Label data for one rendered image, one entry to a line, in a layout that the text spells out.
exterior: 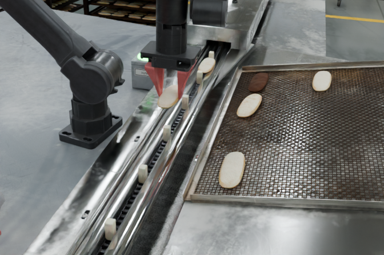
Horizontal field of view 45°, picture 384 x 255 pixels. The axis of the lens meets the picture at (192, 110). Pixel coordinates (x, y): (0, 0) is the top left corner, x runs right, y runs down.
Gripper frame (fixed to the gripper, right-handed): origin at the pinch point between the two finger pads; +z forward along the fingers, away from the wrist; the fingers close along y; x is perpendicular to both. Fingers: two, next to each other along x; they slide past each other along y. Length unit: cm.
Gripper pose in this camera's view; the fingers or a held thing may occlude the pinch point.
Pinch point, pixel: (170, 93)
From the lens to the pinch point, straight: 89.8
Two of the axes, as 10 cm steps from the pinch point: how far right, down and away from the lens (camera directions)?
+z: -0.4, 8.8, 4.8
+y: 9.7, 1.5, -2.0
